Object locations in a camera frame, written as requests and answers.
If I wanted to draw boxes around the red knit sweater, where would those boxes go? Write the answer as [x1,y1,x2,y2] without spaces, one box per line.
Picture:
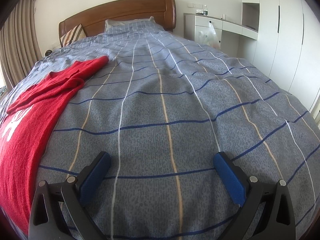
[1,56,109,234]

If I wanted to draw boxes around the blue plaid duvet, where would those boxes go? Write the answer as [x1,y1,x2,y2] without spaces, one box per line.
[1,21,319,239]

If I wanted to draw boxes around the white wardrobe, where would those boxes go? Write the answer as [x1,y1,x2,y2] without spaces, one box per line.
[238,0,319,113]

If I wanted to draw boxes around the beige curtain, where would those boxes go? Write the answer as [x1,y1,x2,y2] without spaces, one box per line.
[1,0,42,89]

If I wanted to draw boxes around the striped cushion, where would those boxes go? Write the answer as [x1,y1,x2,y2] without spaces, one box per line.
[60,24,87,47]

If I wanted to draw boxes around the white bedside desk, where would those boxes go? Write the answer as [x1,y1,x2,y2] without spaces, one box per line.
[184,13,258,62]

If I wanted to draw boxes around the white plastic bag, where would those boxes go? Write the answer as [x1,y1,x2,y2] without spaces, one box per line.
[195,22,221,50]

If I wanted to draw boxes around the green bottle on desk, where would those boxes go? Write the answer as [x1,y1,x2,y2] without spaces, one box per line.
[203,5,208,16]

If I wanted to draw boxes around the grey pillow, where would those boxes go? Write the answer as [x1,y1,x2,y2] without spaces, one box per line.
[104,16,155,32]

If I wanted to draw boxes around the wooden headboard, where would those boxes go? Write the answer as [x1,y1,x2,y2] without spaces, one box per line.
[59,0,176,37]

